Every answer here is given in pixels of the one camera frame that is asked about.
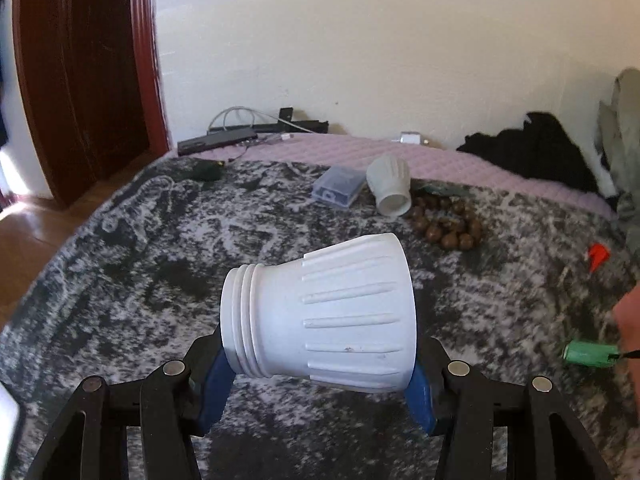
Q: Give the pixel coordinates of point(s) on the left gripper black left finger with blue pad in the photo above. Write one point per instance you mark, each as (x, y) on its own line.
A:
(179, 400)

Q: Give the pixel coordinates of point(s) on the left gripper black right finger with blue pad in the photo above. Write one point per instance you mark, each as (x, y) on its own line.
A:
(544, 437)

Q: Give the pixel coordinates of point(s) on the large white ribbed plastic housing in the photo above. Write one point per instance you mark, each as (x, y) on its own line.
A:
(343, 316)

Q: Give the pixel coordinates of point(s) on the green cylindrical object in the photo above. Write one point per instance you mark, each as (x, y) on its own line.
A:
(590, 354)

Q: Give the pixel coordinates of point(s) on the small black object on blanket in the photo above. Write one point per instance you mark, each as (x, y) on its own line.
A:
(207, 170)

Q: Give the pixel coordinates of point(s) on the person's hand at right edge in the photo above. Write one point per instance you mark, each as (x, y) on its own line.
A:
(627, 317)

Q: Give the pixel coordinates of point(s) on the black and white patterned blanket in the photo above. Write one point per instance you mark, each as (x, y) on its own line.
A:
(141, 279)

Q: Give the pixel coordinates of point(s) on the red plastic piece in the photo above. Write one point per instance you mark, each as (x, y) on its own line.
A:
(597, 255)

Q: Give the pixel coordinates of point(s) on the small white ribbed plastic housing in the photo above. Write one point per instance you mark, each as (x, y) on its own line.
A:
(389, 180)

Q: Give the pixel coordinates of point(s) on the clear blue plastic box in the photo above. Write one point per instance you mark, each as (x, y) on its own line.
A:
(338, 186)

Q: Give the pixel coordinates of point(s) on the pink quilted bedspread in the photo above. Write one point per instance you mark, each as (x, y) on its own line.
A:
(424, 163)

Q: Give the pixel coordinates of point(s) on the white charger adapter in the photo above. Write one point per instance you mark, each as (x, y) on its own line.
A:
(412, 137)

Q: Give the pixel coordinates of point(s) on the black power strip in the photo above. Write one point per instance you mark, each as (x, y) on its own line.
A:
(217, 139)

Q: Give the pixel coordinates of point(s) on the black clothing pile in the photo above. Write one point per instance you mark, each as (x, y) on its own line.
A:
(540, 150)

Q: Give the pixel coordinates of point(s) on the grey green fabric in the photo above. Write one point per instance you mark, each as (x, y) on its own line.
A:
(618, 147)

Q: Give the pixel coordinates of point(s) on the dark red wooden door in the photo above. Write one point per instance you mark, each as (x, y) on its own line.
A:
(90, 84)

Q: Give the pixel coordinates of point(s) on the black bar device by wall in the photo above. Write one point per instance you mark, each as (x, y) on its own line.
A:
(284, 122)

